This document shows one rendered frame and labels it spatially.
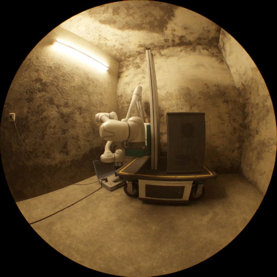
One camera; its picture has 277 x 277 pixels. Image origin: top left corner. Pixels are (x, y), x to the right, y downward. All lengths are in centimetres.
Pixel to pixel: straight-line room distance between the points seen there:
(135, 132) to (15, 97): 141
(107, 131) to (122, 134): 11
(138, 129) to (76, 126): 93
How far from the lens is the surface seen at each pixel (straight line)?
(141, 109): 149
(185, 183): 82
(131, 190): 100
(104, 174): 144
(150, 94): 96
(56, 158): 133
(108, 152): 114
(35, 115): 129
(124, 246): 73
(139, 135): 77
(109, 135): 69
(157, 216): 88
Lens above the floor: 68
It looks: 3 degrees down
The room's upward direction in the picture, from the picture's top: 1 degrees counter-clockwise
